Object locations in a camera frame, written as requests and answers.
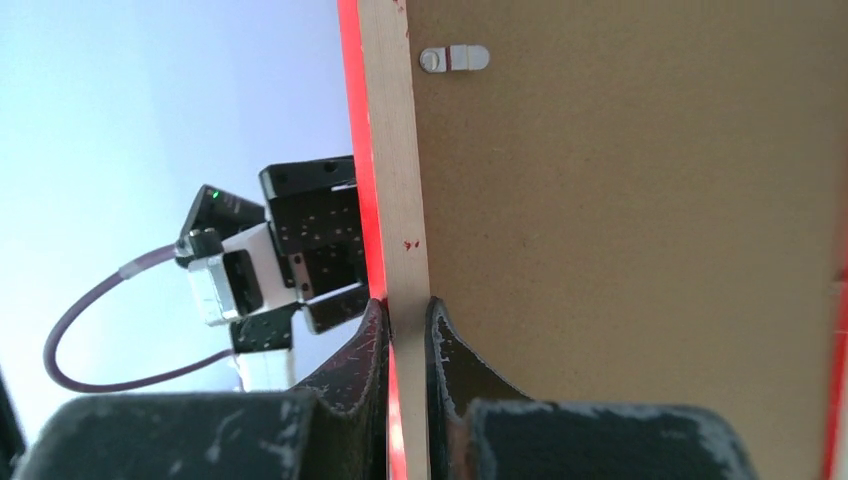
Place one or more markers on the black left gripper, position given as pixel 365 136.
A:
pixel 316 228

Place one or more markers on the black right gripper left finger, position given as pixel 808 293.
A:
pixel 330 425

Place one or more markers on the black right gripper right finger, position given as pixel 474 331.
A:
pixel 481 426

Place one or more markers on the brown fibreboard backing board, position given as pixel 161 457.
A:
pixel 644 201

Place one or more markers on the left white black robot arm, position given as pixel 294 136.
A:
pixel 262 344

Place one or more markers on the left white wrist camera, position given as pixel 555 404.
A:
pixel 238 277

